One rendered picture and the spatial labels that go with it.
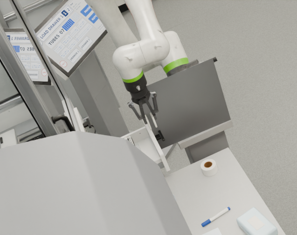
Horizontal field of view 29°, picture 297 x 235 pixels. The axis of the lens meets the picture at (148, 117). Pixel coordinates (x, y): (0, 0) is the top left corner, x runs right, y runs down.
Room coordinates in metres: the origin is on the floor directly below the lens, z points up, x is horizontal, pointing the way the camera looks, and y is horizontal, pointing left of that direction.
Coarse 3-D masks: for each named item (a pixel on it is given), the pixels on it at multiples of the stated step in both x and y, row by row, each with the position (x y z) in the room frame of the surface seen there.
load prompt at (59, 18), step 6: (66, 6) 3.08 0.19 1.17; (60, 12) 3.04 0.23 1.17; (66, 12) 3.05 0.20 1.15; (54, 18) 3.00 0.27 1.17; (60, 18) 3.01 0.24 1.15; (48, 24) 2.96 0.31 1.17; (54, 24) 2.97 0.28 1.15; (60, 24) 2.97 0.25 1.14; (42, 30) 2.92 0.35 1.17; (48, 30) 2.93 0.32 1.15; (54, 30) 2.93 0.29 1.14; (42, 36) 2.89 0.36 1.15; (48, 36) 2.89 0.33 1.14
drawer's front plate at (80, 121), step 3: (75, 108) 2.46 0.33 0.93; (75, 111) 2.43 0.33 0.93; (78, 111) 2.47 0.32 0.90; (75, 114) 2.41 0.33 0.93; (78, 114) 2.40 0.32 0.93; (78, 117) 2.37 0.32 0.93; (81, 117) 2.45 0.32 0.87; (78, 120) 2.35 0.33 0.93; (81, 120) 2.37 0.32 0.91; (78, 123) 2.33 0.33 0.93; (81, 123) 2.32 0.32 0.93; (81, 126) 2.30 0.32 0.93; (81, 129) 2.28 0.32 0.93; (84, 129) 2.30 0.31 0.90
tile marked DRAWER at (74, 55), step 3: (75, 48) 2.86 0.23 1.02; (72, 51) 2.84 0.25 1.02; (75, 51) 2.85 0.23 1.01; (78, 51) 2.85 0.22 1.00; (72, 54) 2.83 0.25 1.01; (75, 54) 2.83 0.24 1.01; (78, 54) 2.84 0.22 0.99; (81, 54) 2.84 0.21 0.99; (69, 57) 2.81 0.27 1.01; (72, 57) 2.81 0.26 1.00; (75, 57) 2.82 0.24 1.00; (78, 57) 2.82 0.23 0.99; (69, 60) 2.79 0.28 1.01; (72, 60) 2.80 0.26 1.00; (75, 60) 2.80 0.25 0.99
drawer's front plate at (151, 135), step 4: (144, 124) 2.17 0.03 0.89; (148, 128) 2.08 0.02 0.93; (148, 132) 2.07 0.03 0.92; (152, 132) 2.05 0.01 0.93; (152, 136) 2.02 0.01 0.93; (152, 140) 2.00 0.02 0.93; (156, 140) 1.98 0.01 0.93; (156, 144) 1.96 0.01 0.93; (156, 148) 1.94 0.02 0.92; (160, 148) 1.92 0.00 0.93; (160, 152) 1.90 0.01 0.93; (160, 156) 1.88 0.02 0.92; (164, 156) 1.88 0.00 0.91; (164, 160) 1.88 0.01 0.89; (164, 164) 1.88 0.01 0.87; (168, 168) 1.88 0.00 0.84
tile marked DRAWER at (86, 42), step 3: (87, 36) 2.94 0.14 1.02; (84, 39) 2.92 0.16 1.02; (87, 39) 2.93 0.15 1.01; (90, 39) 2.93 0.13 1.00; (81, 42) 2.90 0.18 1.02; (84, 42) 2.91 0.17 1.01; (87, 42) 2.91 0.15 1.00; (90, 42) 2.91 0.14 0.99; (78, 45) 2.88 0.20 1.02; (81, 45) 2.89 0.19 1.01; (84, 45) 2.89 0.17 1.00; (87, 45) 2.89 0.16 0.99; (81, 48) 2.87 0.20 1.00; (84, 48) 2.87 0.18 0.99
